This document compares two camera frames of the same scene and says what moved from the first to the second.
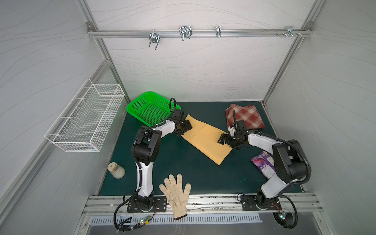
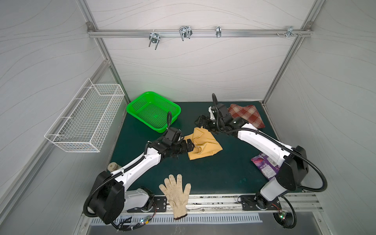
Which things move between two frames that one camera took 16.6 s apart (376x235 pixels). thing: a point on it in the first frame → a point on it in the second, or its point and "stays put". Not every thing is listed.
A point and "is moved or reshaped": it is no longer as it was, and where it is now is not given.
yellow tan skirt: x=204 y=138 is moved or reshaped
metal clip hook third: x=218 y=33 stays put
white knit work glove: x=177 y=198 stays put
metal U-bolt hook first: x=154 y=37 stays put
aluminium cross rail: x=195 y=33 stays put
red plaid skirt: x=248 y=113 stays put
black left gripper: x=188 y=126 → x=182 y=142
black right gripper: x=229 y=140 → x=204 y=121
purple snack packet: x=265 y=162 stays put
